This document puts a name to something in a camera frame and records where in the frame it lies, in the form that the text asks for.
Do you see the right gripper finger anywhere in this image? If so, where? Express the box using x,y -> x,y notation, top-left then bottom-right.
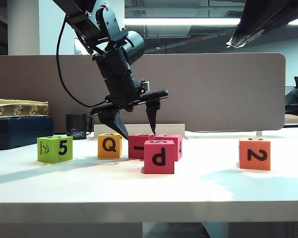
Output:
232,0 -> 298,48
225,0 -> 289,46

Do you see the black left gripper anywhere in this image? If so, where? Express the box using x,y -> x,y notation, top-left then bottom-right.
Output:
90,48 -> 169,140

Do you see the pink foam block letter B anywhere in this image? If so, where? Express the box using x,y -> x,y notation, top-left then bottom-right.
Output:
128,133 -> 156,160

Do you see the yellow foam letter block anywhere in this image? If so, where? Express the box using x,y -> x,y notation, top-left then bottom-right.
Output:
97,133 -> 124,159

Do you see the pink foam block letter C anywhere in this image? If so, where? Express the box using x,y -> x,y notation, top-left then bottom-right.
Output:
153,134 -> 183,162

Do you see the orange foam letter block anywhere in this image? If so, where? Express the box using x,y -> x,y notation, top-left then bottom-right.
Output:
239,137 -> 271,171

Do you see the pink foam block letter S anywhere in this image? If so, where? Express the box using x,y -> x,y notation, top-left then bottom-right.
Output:
143,140 -> 176,175

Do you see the green foam letter block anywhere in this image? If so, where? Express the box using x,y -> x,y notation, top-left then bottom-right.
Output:
37,135 -> 74,164

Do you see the black mug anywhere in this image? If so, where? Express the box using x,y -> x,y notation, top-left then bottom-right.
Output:
66,113 -> 93,140

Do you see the long ceiling light strip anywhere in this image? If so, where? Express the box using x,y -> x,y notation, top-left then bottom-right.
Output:
125,18 -> 298,26

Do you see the brown desk divider panel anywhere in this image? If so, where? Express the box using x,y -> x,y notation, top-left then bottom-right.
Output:
0,53 -> 287,132

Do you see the white paper notice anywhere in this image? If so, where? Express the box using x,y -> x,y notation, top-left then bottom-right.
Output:
74,37 -> 84,56

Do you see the colourful gold-edged tin box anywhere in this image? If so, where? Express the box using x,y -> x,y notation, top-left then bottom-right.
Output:
0,98 -> 50,118

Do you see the navy blue plastic case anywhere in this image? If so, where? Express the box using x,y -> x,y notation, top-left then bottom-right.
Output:
0,115 -> 54,151

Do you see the grey vent grille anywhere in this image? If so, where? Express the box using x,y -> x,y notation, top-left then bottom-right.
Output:
284,222 -> 298,238

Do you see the beige cable tray flap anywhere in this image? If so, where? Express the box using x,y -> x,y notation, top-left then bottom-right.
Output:
93,123 -> 186,140

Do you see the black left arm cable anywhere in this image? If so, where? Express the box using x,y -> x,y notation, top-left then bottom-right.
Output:
56,13 -> 107,109

